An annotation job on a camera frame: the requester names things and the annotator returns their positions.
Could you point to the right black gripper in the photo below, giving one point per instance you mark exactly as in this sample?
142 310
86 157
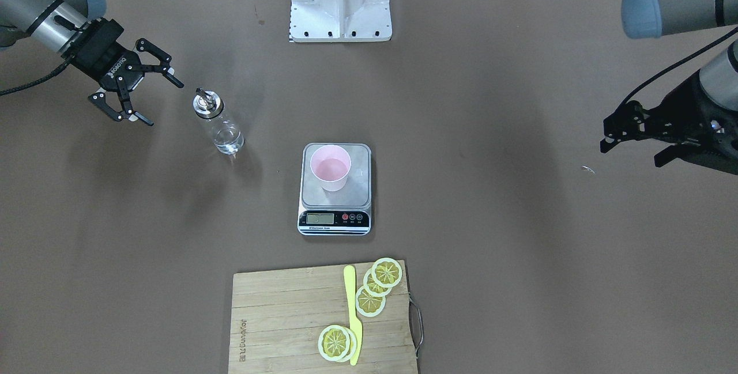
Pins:
108 58

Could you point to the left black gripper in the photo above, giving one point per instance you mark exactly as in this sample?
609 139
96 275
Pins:
628 122

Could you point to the pink plastic cup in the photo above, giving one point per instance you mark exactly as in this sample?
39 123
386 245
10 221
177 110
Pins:
331 164

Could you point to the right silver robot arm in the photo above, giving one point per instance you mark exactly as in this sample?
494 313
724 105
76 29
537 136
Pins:
56 23

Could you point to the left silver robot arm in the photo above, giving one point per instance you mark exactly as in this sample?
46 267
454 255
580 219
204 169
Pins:
657 18

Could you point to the silver kitchen scale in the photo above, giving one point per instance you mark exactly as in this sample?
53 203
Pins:
346 212

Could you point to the bamboo cutting board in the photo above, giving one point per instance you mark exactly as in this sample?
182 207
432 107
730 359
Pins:
277 316

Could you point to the yellow plastic knife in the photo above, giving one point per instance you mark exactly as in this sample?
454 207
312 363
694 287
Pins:
355 325

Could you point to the lemon slice near knife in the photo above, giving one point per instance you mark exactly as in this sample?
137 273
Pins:
337 343

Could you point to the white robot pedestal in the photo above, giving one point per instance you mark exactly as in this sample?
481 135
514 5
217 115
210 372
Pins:
340 21

